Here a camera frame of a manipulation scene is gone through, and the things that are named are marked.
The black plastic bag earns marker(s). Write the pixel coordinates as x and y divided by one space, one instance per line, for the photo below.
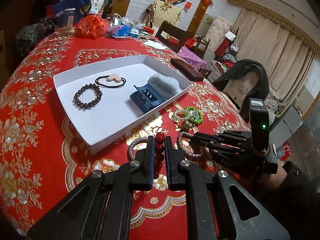
30 36

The white paper sheet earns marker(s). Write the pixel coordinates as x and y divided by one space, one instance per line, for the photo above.
157 45

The pale chair back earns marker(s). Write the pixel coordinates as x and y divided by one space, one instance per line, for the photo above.
243 85

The red plastic bag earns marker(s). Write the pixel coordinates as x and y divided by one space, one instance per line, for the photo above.
91 27

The dark brown long case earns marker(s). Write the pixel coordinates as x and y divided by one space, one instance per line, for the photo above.
186 68

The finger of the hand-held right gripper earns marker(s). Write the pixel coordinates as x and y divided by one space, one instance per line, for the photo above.
225 137
235 160

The clear glass jar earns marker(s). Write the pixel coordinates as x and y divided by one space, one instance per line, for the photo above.
70 18

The black pen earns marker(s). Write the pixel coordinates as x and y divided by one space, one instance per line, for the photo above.
147 38

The purple cloth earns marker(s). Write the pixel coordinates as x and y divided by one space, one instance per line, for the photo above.
192 57

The red knot wall decoration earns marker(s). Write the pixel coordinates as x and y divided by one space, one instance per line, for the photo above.
207 0

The metal watch band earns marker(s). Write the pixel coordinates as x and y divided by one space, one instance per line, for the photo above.
186 126

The red floral tablecloth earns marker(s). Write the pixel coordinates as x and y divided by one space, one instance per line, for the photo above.
45 135

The dark jacket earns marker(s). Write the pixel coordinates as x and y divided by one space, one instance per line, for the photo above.
260 75

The dark wine bottle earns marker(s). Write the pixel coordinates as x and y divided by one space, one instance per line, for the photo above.
108 7

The person's right forearm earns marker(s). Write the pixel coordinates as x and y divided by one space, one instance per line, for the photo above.
290 177

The white cardboard tray box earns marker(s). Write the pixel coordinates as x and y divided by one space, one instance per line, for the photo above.
100 120

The dark wooden chair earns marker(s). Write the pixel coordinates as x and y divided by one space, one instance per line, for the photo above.
172 33

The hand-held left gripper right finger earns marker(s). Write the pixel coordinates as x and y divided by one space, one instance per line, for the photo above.
168 160

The blue fabric bag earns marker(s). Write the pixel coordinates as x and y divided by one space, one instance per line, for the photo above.
62 8

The beige curtain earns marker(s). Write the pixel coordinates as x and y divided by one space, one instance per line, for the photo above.
275 45

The yellow floral cloth cover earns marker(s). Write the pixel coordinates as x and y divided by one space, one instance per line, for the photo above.
165 12

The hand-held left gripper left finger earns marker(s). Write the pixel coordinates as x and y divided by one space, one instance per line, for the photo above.
151 157

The blue tissue packet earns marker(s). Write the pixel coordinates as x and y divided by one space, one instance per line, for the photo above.
125 31

